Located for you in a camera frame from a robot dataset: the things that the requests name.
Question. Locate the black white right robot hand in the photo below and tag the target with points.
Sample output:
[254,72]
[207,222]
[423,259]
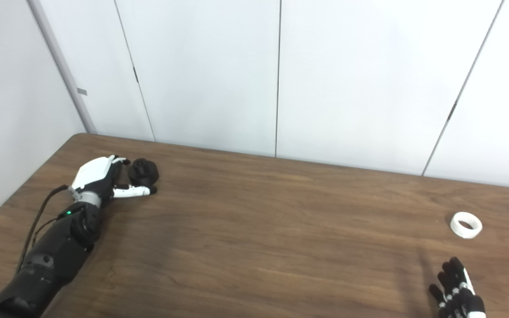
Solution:
[460,300]

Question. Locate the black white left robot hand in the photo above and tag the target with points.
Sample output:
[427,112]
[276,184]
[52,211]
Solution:
[91,172]

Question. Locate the round black plastic part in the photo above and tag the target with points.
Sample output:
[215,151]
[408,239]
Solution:
[145,172]

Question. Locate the grey wall corner trim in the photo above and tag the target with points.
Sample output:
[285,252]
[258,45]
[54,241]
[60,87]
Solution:
[62,66]

